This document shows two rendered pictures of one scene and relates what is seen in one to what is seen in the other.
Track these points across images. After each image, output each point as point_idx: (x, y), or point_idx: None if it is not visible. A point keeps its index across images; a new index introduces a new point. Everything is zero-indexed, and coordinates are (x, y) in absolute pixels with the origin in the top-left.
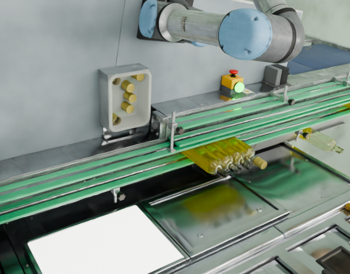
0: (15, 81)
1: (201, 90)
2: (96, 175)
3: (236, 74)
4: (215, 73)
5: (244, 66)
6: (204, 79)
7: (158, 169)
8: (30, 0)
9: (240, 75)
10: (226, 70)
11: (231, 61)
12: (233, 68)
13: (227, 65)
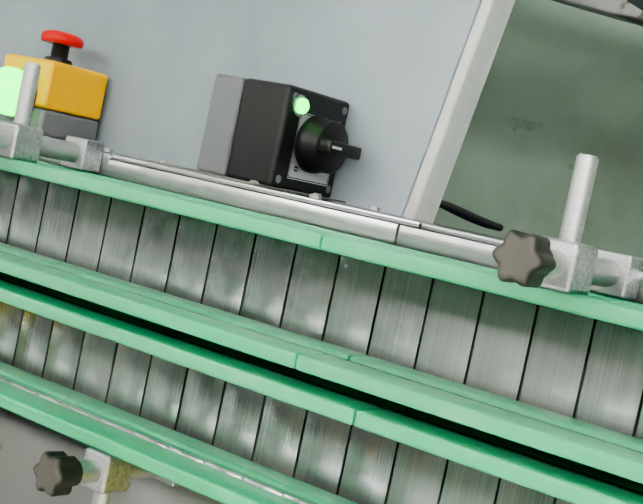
0: None
1: None
2: None
3: (128, 92)
4: (44, 53)
5: (167, 58)
6: (3, 65)
7: None
8: None
9: (148, 103)
10: (89, 54)
11: (113, 15)
12: (119, 56)
13: (93, 30)
